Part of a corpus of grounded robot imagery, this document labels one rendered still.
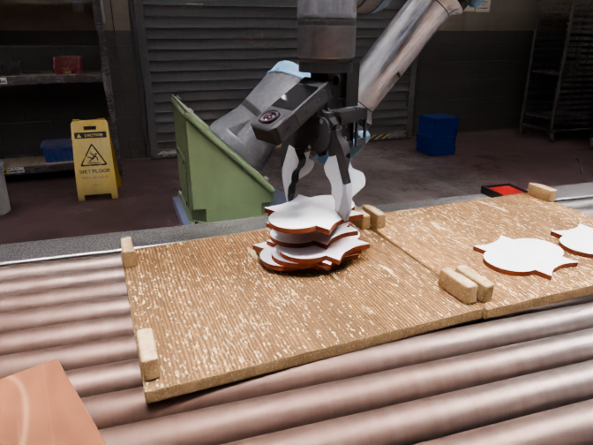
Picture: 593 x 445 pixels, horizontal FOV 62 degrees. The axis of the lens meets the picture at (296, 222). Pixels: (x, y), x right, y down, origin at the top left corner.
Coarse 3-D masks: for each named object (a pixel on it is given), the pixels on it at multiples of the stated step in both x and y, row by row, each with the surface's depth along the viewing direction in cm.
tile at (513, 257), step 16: (512, 240) 79; (528, 240) 79; (496, 256) 73; (512, 256) 73; (528, 256) 73; (544, 256) 73; (560, 256) 73; (512, 272) 69; (528, 272) 69; (544, 272) 68
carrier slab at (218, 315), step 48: (192, 240) 81; (240, 240) 81; (384, 240) 81; (144, 288) 66; (192, 288) 66; (240, 288) 66; (288, 288) 66; (336, 288) 66; (384, 288) 66; (432, 288) 66; (192, 336) 56; (240, 336) 56; (288, 336) 56; (336, 336) 56; (384, 336) 57; (144, 384) 48; (192, 384) 49
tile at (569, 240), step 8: (552, 232) 82; (560, 232) 82; (568, 232) 82; (576, 232) 82; (584, 232) 82; (592, 232) 82; (560, 240) 79; (568, 240) 79; (576, 240) 79; (584, 240) 79; (592, 240) 79; (568, 248) 76; (576, 248) 76; (584, 248) 76; (592, 248) 76; (584, 256) 75; (592, 256) 74
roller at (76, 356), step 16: (128, 336) 58; (32, 352) 55; (48, 352) 55; (64, 352) 56; (80, 352) 56; (96, 352) 56; (112, 352) 56; (128, 352) 57; (0, 368) 53; (16, 368) 54; (64, 368) 55
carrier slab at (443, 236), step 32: (416, 224) 87; (448, 224) 87; (480, 224) 87; (512, 224) 87; (544, 224) 87; (576, 224) 87; (416, 256) 75; (448, 256) 75; (480, 256) 75; (576, 256) 75; (512, 288) 66; (544, 288) 66; (576, 288) 66
